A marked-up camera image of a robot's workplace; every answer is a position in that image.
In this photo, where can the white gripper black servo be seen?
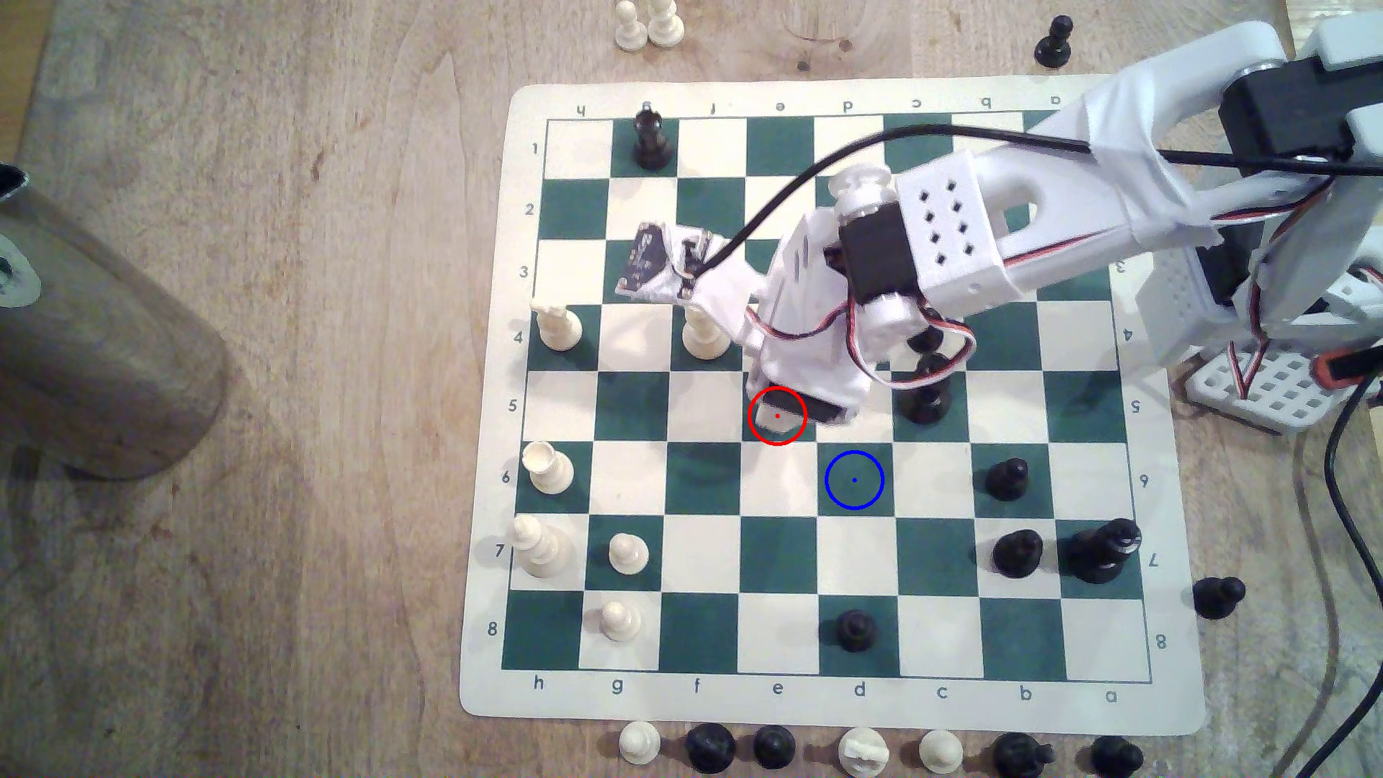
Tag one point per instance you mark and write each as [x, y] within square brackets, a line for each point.
[817, 412]

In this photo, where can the white chess pawn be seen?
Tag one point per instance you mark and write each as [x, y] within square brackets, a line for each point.
[628, 552]
[776, 412]
[630, 27]
[940, 750]
[619, 619]
[640, 742]

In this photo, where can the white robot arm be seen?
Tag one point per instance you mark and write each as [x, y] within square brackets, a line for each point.
[962, 227]

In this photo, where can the white chess queen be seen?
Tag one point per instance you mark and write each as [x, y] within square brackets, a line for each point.
[706, 337]

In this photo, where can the black chess queen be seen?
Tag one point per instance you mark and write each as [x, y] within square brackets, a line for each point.
[927, 400]

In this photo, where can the black chess pawn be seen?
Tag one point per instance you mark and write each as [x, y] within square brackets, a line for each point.
[1018, 552]
[774, 746]
[1054, 41]
[926, 341]
[857, 629]
[1219, 595]
[1008, 478]

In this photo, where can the white chess rook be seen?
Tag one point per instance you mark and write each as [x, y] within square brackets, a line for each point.
[548, 467]

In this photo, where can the green white chess mat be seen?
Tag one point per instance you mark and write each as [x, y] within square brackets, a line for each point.
[702, 638]

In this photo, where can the black chess rook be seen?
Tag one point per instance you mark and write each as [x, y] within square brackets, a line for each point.
[652, 138]

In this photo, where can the black chess king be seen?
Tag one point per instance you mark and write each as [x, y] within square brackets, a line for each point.
[1102, 549]

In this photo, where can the white chess knight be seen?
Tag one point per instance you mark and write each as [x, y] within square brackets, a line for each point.
[864, 751]

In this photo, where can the black chess bishop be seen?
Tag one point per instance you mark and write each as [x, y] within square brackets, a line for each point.
[710, 747]

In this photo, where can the black chess knight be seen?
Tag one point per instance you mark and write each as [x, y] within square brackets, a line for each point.
[1021, 754]
[1116, 755]

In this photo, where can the bare circuit board wrist camera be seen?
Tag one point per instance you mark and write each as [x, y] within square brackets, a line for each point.
[654, 259]

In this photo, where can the white perforated base plate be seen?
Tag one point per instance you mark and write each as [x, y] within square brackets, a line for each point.
[1275, 389]

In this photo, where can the grey brown cylinder post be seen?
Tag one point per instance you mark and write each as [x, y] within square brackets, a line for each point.
[97, 346]

